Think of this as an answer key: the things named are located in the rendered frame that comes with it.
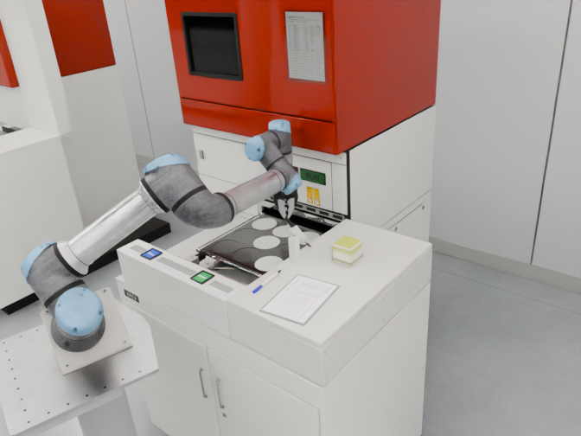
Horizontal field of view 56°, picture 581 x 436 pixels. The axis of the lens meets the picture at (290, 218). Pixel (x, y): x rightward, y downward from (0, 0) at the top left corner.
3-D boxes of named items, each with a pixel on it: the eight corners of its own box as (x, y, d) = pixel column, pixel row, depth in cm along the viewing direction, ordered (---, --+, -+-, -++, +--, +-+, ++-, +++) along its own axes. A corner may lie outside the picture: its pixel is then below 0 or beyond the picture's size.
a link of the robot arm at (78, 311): (72, 349, 149) (72, 341, 137) (43, 310, 150) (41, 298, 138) (110, 323, 155) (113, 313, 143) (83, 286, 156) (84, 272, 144)
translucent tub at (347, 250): (344, 252, 178) (344, 234, 175) (364, 258, 174) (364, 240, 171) (331, 261, 173) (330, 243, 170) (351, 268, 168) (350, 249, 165)
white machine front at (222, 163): (207, 201, 256) (194, 119, 238) (351, 249, 208) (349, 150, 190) (202, 204, 254) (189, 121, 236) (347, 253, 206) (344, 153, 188)
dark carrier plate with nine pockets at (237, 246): (263, 214, 223) (263, 214, 223) (331, 236, 203) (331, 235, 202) (201, 250, 200) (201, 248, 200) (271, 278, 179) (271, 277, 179)
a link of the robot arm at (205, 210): (210, 231, 140) (311, 176, 177) (185, 197, 141) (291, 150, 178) (191, 252, 148) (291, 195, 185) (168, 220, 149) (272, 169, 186)
